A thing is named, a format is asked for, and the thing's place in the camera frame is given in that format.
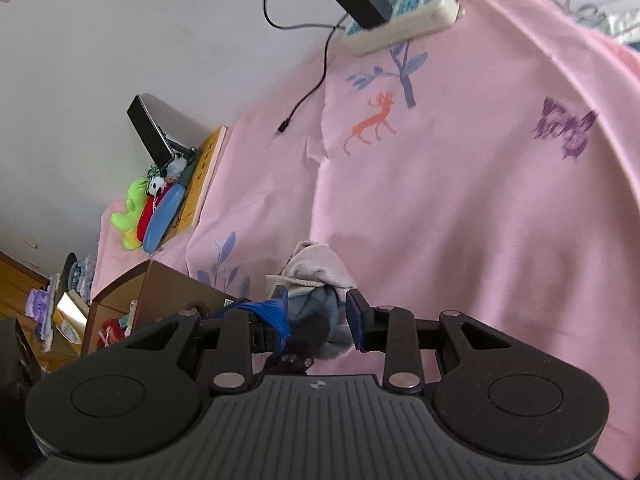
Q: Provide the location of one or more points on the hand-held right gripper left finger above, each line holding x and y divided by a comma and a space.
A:
280, 312

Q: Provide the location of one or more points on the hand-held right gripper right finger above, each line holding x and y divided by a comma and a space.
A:
356, 317

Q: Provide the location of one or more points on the grey patterned sock ball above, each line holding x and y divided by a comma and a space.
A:
320, 270

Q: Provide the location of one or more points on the brown cardboard box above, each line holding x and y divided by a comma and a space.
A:
165, 285

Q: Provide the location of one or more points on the wooden cabinet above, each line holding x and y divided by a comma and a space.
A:
17, 280

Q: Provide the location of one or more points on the red yarn ball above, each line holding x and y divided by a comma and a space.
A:
112, 332

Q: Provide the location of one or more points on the yellow book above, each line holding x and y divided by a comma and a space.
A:
200, 180

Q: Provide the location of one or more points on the pink printed blanket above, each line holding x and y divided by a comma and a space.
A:
475, 210

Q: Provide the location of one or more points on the red plush toy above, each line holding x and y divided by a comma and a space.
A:
147, 215

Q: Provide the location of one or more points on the small panda toy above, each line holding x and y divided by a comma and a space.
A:
156, 186

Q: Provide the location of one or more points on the neon green plush toy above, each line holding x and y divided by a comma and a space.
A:
130, 215

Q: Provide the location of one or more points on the black phone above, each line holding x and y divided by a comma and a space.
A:
147, 127

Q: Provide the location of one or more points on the white power strip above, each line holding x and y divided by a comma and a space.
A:
420, 10

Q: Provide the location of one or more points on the black charger plug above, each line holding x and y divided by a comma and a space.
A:
365, 2

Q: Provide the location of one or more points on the clear plastic packet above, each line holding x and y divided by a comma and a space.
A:
615, 25

